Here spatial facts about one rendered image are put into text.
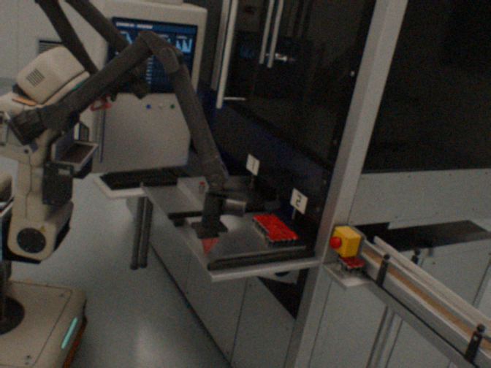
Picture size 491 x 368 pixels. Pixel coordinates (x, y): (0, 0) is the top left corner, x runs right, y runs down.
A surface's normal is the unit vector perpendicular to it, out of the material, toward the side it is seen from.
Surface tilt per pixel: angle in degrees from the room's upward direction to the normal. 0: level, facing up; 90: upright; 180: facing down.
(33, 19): 90
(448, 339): 90
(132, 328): 0
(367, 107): 90
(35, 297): 0
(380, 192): 90
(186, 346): 0
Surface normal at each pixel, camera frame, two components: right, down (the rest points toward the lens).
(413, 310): -0.87, 0.04
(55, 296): 0.17, -0.91
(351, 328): 0.47, 0.40
